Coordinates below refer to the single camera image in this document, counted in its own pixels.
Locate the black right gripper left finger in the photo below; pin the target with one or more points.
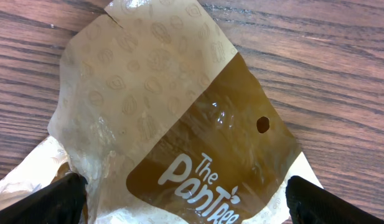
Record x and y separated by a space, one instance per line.
61 202

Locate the brown cookie pouch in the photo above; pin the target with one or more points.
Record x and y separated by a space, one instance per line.
160 114

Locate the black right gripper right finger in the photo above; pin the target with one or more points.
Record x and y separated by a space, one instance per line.
310 204

